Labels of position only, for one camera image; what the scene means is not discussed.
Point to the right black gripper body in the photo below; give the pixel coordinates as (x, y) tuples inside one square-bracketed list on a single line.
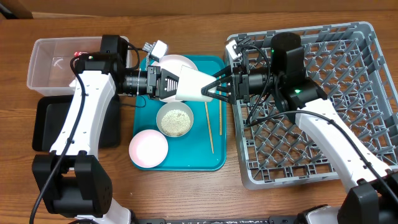
[(241, 83)]

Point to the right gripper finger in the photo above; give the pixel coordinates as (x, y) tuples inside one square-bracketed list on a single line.
[(223, 73), (217, 90)]

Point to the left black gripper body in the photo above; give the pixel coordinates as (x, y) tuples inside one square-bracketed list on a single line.
[(154, 72)]

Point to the white cup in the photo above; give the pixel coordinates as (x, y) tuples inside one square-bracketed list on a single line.
[(190, 83)]

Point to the grey bowl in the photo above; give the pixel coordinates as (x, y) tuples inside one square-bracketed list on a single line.
[(173, 106)]

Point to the white rice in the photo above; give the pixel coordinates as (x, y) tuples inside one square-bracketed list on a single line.
[(175, 123)]

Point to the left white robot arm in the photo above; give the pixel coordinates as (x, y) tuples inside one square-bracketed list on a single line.
[(70, 178)]

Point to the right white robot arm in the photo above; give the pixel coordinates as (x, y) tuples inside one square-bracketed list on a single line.
[(370, 184)]

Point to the clear plastic waste bin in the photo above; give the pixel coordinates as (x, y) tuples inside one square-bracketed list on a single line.
[(49, 70)]

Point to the right wooden chopstick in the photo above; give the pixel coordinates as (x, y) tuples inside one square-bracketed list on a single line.
[(220, 118)]

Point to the wooden chopstick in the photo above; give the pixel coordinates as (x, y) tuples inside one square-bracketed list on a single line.
[(209, 127), (220, 118)]

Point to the left wooden chopstick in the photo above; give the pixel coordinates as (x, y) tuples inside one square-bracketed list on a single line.
[(209, 127)]

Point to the large white plate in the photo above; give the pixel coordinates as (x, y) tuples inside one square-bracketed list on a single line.
[(174, 64)]

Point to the teal serving tray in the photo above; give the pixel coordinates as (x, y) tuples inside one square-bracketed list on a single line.
[(191, 152)]

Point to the small pink plate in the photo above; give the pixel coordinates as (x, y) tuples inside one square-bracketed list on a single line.
[(148, 148)]

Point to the red snack wrapper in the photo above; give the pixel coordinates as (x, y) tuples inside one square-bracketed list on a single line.
[(81, 53)]

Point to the grey dish rack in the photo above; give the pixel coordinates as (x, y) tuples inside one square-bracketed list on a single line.
[(347, 61)]

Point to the black tray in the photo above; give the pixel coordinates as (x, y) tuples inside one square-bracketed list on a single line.
[(51, 115)]

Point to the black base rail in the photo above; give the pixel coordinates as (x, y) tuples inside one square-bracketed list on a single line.
[(217, 221)]

